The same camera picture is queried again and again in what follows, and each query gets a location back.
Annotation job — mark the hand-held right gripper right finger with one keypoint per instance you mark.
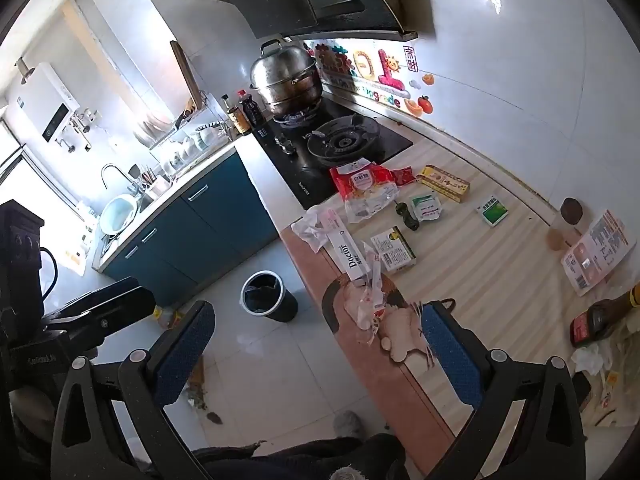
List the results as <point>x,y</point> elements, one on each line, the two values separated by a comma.
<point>450,355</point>

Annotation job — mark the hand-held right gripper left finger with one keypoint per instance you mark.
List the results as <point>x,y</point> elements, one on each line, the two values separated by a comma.
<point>182,350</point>

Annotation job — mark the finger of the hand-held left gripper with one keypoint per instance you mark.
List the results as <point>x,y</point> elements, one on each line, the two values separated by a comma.
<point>107,300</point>

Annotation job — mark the clear printed plastic wrapper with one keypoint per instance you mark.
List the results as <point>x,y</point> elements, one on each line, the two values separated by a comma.
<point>370,305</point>

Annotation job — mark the white round trash bin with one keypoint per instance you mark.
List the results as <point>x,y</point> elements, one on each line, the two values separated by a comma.
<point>287,305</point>

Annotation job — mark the long white box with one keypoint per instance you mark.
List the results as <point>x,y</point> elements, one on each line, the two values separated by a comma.
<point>350,255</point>

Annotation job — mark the small green and white box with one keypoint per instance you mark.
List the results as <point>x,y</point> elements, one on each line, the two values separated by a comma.
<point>492,212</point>

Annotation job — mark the yellow and red box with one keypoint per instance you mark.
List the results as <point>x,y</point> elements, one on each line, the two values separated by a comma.
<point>445,182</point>

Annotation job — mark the white paper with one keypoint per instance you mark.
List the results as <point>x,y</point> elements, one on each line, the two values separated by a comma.
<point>307,227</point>

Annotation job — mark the oil bottle with yellow label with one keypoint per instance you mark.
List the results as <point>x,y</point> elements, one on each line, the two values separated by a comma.
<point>167,317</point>

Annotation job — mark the green vegetable scraps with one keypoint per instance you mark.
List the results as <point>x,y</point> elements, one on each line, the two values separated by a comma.
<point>196,395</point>

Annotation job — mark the dark scrap on floor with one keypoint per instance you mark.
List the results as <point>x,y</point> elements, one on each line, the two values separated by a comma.
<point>215,417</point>

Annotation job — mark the white basin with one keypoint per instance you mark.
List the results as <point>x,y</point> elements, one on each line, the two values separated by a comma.
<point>117,212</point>

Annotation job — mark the black bin liner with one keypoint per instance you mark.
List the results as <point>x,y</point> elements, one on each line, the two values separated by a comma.
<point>260,296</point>

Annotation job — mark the blue sink cabinet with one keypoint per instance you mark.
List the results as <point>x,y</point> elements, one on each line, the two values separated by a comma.
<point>200,225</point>

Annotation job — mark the utensil holder with chopsticks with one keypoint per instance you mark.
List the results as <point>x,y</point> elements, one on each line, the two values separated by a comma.
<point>157,187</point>

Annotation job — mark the chrome faucet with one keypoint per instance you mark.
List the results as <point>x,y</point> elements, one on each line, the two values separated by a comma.
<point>112,167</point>

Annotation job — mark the black flat object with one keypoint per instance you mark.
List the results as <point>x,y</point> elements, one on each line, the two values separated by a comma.
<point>582,389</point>

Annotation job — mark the crumpled white tissue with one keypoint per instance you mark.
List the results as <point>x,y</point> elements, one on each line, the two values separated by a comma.
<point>590,357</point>

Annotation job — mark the small dark green bottle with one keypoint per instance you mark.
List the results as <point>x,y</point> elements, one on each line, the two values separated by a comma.
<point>406,216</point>

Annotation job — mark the green and white sachet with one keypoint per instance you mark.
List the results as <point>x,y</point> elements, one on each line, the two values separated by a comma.
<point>427,207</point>

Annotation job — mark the dark bottle with red label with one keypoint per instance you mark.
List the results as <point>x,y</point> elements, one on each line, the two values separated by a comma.
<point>600,317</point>

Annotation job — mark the person's black trouser leg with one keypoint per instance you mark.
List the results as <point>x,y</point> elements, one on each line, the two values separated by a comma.
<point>300,460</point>

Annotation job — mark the small white sachet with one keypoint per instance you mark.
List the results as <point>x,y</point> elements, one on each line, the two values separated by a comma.
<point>607,395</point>

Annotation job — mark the metal dish rack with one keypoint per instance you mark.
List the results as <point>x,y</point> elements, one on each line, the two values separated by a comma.
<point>185,147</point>

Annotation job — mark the white water heater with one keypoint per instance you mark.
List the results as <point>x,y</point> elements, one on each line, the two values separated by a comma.
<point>45,100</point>

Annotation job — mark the cream cloth bag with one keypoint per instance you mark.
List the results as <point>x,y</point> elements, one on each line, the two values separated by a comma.
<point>622,390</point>

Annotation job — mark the pink printed leaflet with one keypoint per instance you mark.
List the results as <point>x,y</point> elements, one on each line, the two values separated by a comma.
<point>597,252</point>

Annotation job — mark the glass jar with brown lid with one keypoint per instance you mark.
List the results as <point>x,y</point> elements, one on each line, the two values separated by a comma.
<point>570,210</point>

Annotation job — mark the red and white snack bag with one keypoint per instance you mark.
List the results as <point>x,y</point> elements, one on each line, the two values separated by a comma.
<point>360,185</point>

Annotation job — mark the black gas cooktop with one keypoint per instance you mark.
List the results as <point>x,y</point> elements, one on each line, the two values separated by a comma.
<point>280,160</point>

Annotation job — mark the brown sauce bottle black cap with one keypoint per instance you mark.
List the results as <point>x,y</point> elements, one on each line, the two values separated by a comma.
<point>239,119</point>

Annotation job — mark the wooden cutting board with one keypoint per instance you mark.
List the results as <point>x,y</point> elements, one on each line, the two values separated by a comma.
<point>185,75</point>

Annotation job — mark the dark sauce bottle red cap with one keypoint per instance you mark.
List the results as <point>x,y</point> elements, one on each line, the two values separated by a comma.
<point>250,109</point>

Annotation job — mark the stainless steel steamer pot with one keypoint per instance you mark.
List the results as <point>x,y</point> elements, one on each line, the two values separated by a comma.
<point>285,80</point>

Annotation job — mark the colourful wall stickers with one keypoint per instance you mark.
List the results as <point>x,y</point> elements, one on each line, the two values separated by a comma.
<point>360,70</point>

